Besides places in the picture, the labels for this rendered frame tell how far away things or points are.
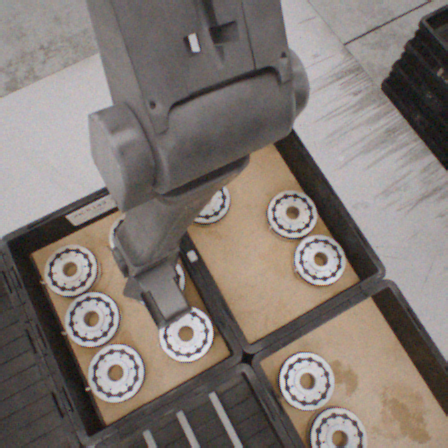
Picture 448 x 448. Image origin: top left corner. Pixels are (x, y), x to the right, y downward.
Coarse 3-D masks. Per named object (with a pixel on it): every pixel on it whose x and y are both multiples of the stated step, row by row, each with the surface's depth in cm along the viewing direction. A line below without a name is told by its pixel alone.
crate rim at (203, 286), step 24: (96, 192) 83; (48, 216) 81; (0, 240) 79; (192, 264) 79; (24, 288) 77; (216, 312) 78; (48, 360) 73; (240, 360) 74; (192, 384) 74; (72, 408) 72; (144, 408) 72
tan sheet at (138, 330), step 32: (96, 224) 91; (96, 256) 89; (96, 288) 87; (192, 288) 88; (64, 320) 85; (96, 320) 85; (128, 320) 85; (96, 352) 83; (160, 352) 84; (224, 352) 84; (160, 384) 82
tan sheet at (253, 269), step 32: (256, 160) 97; (256, 192) 94; (224, 224) 92; (256, 224) 92; (320, 224) 93; (224, 256) 90; (256, 256) 90; (288, 256) 90; (224, 288) 88; (256, 288) 88; (288, 288) 88; (320, 288) 88; (256, 320) 86; (288, 320) 86
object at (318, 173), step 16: (320, 176) 85; (352, 224) 82; (192, 240) 80; (208, 272) 79; (384, 272) 80; (352, 288) 79; (224, 304) 78; (336, 304) 78; (304, 320) 77; (240, 336) 75; (272, 336) 76; (256, 352) 75
